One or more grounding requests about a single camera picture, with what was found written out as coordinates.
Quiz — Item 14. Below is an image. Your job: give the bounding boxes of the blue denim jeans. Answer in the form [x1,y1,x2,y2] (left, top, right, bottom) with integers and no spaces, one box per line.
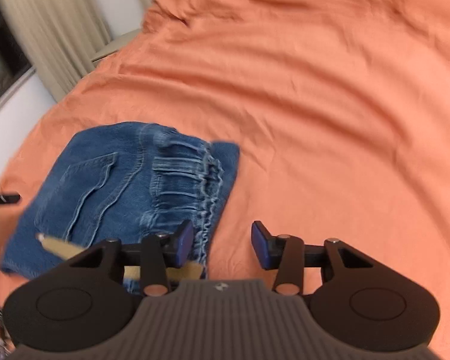
[0,122,240,280]

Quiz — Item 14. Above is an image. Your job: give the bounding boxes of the orange bed sheet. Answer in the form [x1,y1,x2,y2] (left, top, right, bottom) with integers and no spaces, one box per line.
[0,0,450,359]

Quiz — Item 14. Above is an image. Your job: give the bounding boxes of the beige curtain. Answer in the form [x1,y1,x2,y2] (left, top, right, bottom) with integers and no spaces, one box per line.
[0,0,114,103]

